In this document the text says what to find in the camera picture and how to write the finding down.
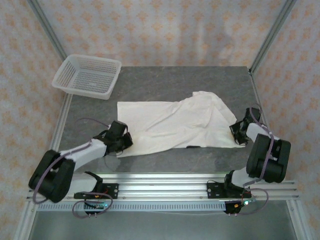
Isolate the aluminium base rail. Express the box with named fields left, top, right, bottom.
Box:
left=26, top=172, right=300, bottom=201

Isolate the slotted grey cable duct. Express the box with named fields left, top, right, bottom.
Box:
left=37, top=201, right=227, bottom=212

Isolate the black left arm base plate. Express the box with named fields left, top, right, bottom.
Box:
left=73, top=183, right=120, bottom=200

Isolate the aluminium frame leg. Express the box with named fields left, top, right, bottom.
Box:
left=286, top=199, right=308, bottom=240
left=14, top=202, right=38, bottom=240

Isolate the small circuit board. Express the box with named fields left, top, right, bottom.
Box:
left=83, top=200, right=109, bottom=210
left=233, top=198, right=257, bottom=209

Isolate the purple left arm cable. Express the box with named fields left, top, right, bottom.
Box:
left=32, top=117, right=114, bottom=219

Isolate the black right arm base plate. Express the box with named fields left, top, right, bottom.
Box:
left=206, top=182, right=252, bottom=200

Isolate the white t-shirt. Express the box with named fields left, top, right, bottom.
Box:
left=116, top=91, right=247, bottom=158

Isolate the aluminium frame post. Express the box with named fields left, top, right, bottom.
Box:
left=27, top=0, right=68, bottom=63
left=248, top=0, right=297, bottom=76

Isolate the white perforated plastic basket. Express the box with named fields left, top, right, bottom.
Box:
left=51, top=54, right=123, bottom=101

